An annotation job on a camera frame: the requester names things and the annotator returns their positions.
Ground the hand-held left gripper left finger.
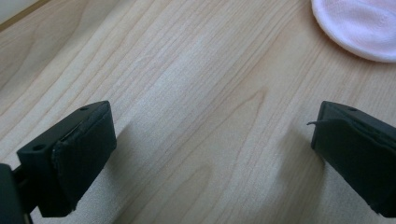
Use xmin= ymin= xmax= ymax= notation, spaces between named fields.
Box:
xmin=16 ymin=100 xmax=118 ymax=218

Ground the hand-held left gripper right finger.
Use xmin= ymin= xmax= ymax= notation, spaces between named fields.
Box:
xmin=306 ymin=100 xmax=396 ymax=218

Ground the pink sock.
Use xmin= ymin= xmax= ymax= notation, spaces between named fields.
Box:
xmin=311 ymin=0 xmax=396 ymax=63

